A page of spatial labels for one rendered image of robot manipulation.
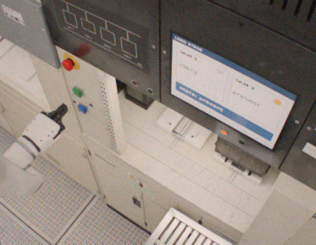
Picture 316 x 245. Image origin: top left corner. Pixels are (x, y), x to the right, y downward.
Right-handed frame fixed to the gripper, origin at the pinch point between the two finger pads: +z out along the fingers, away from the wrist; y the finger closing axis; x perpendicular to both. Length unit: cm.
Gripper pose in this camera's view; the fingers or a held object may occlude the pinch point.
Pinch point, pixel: (62, 110)
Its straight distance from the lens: 132.7
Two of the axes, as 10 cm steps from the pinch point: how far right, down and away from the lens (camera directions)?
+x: -0.1, -5.3, -8.5
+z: 5.7, -7.0, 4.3
